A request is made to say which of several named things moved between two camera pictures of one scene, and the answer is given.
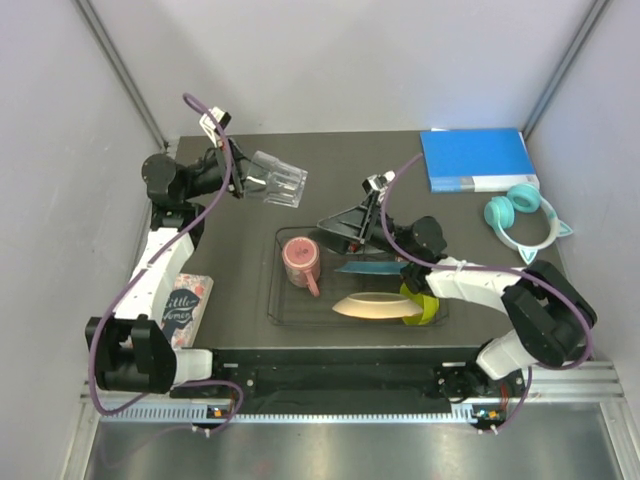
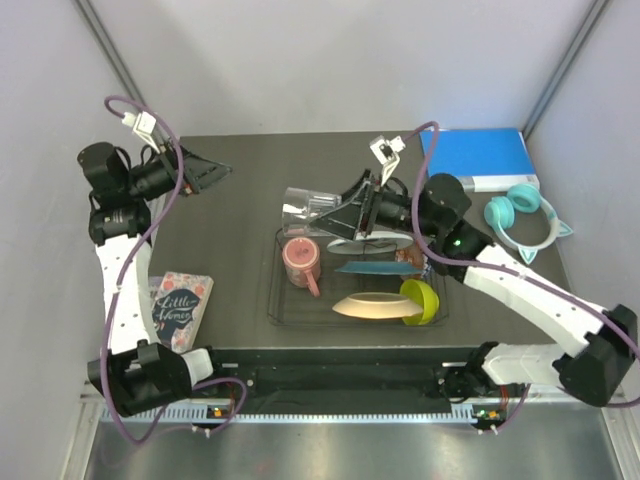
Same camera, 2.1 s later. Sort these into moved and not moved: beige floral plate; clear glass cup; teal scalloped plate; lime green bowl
Moved: clear glass cup
Not moved: teal scalloped plate; lime green bowl; beige floral plate
